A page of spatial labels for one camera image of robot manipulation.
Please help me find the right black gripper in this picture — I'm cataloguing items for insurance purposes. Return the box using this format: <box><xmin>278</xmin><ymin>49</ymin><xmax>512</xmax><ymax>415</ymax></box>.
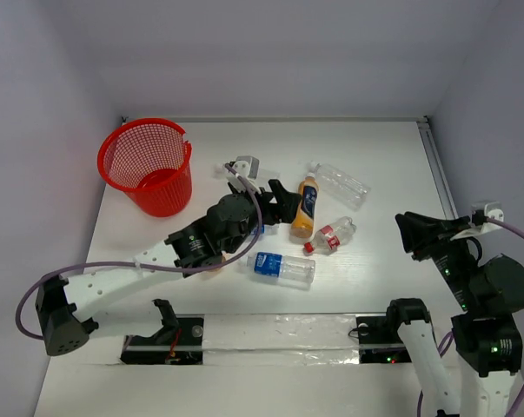
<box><xmin>395</xmin><ymin>208</ymin><xmax>482</xmax><ymax>309</ymax></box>

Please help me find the tall orange juice bottle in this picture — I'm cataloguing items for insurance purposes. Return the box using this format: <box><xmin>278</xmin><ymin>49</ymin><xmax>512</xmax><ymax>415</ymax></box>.
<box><xmin>290</xmin><ymin>172</ymin><xmax>319</xmax><ymax>239</ymax></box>

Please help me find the large clear plastic bottle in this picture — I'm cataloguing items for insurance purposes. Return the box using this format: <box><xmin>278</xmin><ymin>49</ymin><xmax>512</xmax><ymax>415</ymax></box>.
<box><xmin>308</xmin><ymin>162</ymin><xmax>370</xmax><ymax>211</ymax></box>

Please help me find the blue label bottle front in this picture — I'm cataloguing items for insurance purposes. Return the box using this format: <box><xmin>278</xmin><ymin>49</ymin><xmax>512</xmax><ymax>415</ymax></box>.
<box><xmin>243</xmin><ymin>252</ymin><xmax>316</xmax><ymax>290</ymax></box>

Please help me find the blue label bottle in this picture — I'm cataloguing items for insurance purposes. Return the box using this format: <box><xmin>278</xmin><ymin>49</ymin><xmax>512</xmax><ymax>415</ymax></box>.
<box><xmin>250</xmin><ymin>224</ymin><xmax>279</xmax><ymax>237</ymax></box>
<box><xmin>243</xmin><ymin>252</ymin><xmax>316</xmax><ymax>290</ymax></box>

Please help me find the clear unlabeled plastic bottle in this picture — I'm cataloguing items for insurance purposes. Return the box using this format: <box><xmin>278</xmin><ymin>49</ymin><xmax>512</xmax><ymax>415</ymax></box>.
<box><xmin>214</xmin><ymin>163</ymin><xmax>233</xmax><ymax>178</ymax></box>

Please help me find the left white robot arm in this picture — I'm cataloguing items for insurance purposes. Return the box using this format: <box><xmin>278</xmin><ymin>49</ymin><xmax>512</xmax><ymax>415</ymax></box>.
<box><xmin>36</xmin><ymin>179</ymin><xmax>302</xmax><ymax>357</ymax></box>

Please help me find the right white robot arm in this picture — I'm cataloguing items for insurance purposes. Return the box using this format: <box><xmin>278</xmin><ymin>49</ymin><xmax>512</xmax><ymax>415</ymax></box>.
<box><xmin>383</xmin><ymin>202</ymin><xmax>524</xmax><ymax>416</ymax></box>

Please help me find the red mesh plastic bin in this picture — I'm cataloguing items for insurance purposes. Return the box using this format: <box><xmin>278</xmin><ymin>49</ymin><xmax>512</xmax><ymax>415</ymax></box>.
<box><xmin>97</xmin><ymin>118</ymin><xmax>192</xmax><ymax>218</ymax></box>

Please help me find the blue label bottle middle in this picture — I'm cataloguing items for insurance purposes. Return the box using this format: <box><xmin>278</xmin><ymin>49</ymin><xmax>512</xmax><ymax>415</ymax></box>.
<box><xmin>250</xmin><ymin>224</ymin><xmax>279</xmax><ymax>237</ymax></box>

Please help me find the crushed red label bottle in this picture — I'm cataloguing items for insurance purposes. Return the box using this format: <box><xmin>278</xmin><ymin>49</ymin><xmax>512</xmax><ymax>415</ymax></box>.
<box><xmin>304</xmin><ymin>216</ymin><xmax>356</xmax><ymax>255</ymax></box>

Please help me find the small orange juice bottle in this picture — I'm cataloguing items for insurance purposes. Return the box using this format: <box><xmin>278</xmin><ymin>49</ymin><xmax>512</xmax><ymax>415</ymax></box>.
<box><xmin>209</xmin><ymin>253</ymin><xmax>228</xmax><ymax>273</ymax></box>

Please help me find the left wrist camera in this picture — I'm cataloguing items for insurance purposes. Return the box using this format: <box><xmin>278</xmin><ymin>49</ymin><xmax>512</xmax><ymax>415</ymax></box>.
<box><xmin>231</xmin><ymin>156</ymin><xmax>260</xmax><ymax>180</ymax></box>

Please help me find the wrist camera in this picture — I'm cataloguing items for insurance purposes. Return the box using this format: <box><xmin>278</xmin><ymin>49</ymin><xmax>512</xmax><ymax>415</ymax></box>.
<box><xmin>231</xmin><ymin>156</ymin><xmax>260</xmax><ymax>180</ymax></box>
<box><xmin>451</xmin><ymin>201</ymin><xmax>504</xmax><ymax>241</ymax></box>

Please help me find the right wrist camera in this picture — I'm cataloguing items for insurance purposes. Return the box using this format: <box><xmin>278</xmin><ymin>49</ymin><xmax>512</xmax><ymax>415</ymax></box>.
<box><xmin>451</xmin><ymin>201</ymin><xmax>504</xmax><ymax>241</ymax></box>

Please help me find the aluminium rail right edge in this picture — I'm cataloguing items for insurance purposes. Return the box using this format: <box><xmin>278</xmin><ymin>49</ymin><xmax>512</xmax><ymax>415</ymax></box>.
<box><xmin>416</xmin><ymin>117</ymin><xmax>458</xmax><ymax>219</ymax></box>

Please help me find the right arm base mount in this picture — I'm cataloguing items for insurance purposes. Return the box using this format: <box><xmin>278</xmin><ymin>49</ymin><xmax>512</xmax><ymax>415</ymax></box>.
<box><xmin>348</xmin><ymin>315</ymin><xmax>441</xmax><ymax>365</ymax></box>

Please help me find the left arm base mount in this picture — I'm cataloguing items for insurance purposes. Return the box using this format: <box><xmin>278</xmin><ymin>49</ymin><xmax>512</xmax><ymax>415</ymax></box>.
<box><xmin>120</xmin><ymin>316</ymin><xmax>204</xmax><ymax>366</ymax></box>

